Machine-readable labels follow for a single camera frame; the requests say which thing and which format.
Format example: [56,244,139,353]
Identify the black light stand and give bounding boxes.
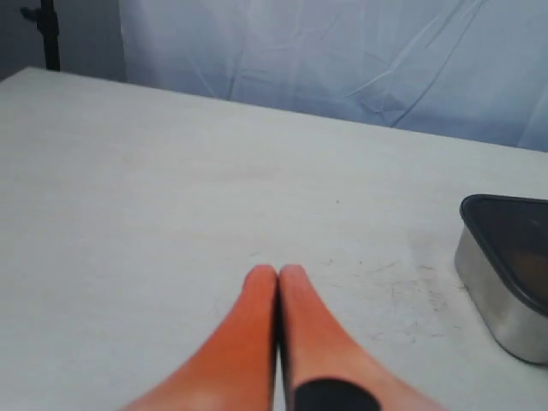
[20,0,61,71]

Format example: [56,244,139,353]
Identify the steel two-compartment lunch box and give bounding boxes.
[453,194,548,366]

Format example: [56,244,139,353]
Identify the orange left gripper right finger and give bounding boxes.
[278,265,444,410]

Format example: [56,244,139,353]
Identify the dark lid with orange seal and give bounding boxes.
[460,194,547,316]

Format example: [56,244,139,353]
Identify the blue-white backdrop cloth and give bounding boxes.
[119,0,547,151]

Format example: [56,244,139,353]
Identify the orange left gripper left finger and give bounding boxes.
[124,265,277,410]

